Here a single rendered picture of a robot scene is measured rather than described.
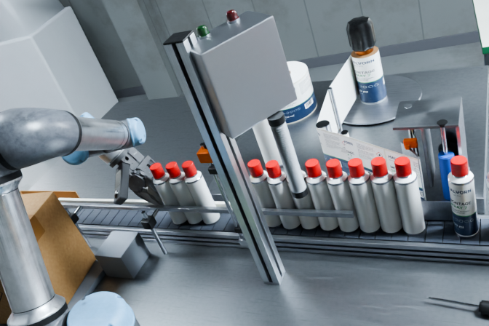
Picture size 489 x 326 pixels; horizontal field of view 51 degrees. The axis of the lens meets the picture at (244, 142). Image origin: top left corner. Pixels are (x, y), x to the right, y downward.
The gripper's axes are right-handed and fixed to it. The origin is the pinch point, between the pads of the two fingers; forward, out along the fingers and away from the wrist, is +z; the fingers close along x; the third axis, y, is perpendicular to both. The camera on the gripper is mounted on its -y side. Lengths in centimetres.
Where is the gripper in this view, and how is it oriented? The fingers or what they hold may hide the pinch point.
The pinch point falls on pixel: (164, 205)
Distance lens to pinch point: 155.5
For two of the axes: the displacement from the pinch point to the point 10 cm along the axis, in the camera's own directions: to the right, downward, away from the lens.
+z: 7.0, 6.8, 2.1
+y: 3.6, -5.9, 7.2
